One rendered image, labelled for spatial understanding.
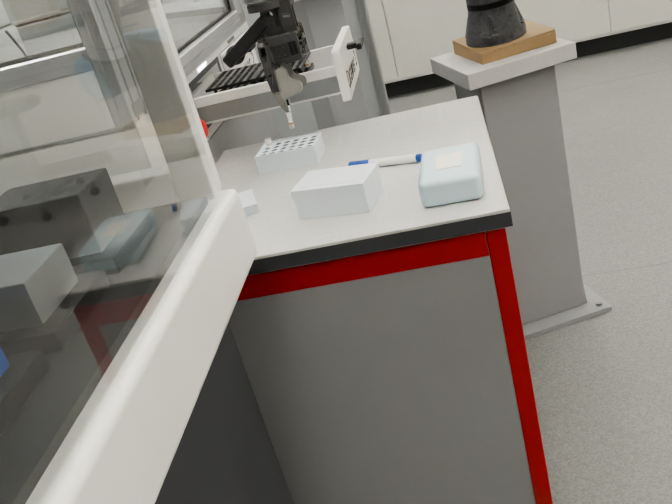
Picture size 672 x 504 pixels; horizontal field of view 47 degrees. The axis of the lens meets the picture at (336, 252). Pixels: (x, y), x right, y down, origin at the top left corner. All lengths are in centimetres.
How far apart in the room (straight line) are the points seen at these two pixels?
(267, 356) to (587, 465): 82
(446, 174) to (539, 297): 109
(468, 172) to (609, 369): 101
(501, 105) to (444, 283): 88
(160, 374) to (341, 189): 58
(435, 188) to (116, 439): 68
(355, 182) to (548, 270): 108
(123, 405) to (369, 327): 64
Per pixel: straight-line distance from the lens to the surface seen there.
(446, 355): 126
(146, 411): 70
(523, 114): 203
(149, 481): 69
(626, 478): 178
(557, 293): 225
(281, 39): 150
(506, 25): 200
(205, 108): 175
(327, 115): 286
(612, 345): 216
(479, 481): 143
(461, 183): 117
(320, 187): 123
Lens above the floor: 122
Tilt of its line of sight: 24 degrees down
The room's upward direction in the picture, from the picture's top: 16 degrees counter-clockwise
